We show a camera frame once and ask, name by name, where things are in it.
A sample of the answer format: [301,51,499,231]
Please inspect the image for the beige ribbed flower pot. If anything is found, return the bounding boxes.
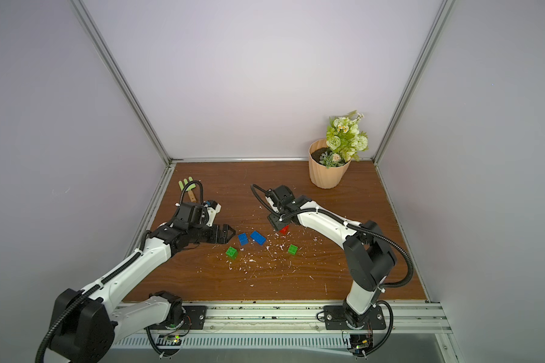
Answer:
[309,139,351,189]

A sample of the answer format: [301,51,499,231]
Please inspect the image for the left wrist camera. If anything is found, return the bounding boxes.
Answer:
[204,201,221,227]

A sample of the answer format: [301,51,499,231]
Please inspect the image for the small blue lego brick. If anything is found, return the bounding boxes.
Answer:
[238,233,249,246]

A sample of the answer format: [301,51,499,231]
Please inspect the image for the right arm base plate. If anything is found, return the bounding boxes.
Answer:
[322,305,386,331]

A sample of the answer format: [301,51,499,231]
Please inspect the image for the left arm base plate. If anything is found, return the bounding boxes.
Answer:
[150,304,207,331]

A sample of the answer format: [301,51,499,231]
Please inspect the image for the aluminium front rail frame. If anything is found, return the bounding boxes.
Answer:
[112,300,464,362]

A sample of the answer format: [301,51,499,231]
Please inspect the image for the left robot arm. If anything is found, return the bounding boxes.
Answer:
[35,201,236,362]

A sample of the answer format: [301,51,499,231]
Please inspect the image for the green white artificial flowers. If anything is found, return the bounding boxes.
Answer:
[319,110,369,168]

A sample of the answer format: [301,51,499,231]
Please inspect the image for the right electronics board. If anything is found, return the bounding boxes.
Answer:
[348,334,373,358]

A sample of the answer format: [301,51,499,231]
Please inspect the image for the green toy garden fork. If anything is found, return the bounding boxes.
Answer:
[178,176,197,203]

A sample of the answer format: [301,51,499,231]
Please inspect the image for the electronics board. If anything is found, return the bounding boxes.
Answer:
[156,334,183,349]
[348,334,373,358]

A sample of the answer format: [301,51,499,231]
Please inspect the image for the left electronics board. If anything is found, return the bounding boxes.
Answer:
[156,334,183,349]

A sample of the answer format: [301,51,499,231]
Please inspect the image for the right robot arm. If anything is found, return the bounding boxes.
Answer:
[257,185,415,329]

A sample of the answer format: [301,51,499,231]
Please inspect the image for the green lego brick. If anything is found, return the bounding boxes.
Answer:
[226,247,239,260]
[288,244,298,256]

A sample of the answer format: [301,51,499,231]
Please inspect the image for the long blue lego brick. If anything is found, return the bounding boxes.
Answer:
[250,231,266,246]

